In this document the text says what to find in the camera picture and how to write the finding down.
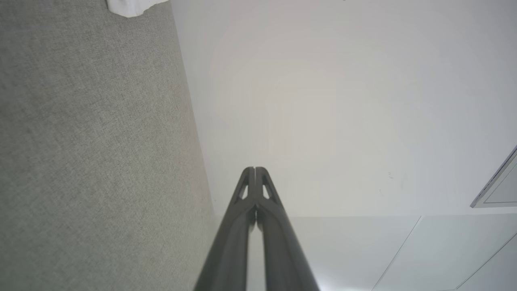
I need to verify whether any red and white towel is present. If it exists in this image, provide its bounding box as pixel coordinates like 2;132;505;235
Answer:
106;0;170;18

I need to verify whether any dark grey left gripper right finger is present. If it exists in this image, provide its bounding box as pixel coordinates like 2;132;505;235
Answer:
255;167;320;291

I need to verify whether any grey fabric sofa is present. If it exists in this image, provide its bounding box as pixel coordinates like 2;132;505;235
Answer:
0;0;216;291

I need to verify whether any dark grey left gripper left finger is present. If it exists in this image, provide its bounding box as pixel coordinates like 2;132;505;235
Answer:
194;167;256;291

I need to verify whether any dark framed panel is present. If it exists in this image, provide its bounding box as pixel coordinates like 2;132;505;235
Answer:
470;145;517;209

